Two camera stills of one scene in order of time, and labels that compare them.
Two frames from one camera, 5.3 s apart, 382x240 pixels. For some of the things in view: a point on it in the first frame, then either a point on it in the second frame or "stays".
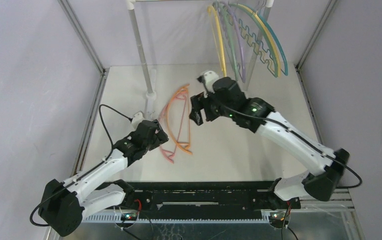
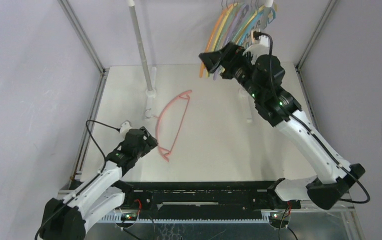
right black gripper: x=198 y=108 → x=224 y=58
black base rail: x=258 y=195 stays
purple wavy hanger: x=240 y=41 → x=233 y=31
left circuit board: x=129 y=217 stays
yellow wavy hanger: x=255 y=47 → x=246 y=27
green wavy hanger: x=237 y=5 → x=245 y=18
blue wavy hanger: x=263 y=19 → x=253 y=24
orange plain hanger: x=178 y=143 → x=201 y=66
